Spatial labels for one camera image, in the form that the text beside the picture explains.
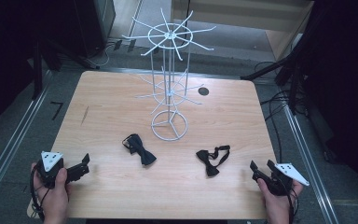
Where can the person's left hand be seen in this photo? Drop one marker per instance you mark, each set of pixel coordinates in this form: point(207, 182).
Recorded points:
point(54, 202)

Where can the black bow tie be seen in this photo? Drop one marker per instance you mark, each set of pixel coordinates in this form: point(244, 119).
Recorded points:
point(141, 151)
point(209, 166)

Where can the light wooden furniture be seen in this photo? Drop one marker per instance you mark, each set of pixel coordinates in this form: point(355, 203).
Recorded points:
point(248, 15)

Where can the round black table grommet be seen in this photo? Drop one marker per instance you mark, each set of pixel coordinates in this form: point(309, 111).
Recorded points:
point(203, 91)

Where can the dark cabinet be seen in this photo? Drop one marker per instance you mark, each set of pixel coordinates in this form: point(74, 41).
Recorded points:
point(94, 25)

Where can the black metal stand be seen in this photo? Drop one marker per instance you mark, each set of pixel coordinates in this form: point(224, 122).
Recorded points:
point(289, 71)
point(38, 71)

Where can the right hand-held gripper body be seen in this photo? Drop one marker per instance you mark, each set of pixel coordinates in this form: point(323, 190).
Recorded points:
point(287, 175)

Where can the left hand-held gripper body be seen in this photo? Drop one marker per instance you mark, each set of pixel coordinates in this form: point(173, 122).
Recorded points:
point(51, 165)

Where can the aluminium floor rail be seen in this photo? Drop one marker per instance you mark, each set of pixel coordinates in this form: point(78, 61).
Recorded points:
point(310, 168)
point(9, 149)

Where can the person's right hand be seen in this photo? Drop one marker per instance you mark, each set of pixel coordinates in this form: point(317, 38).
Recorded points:
point(278, 208)

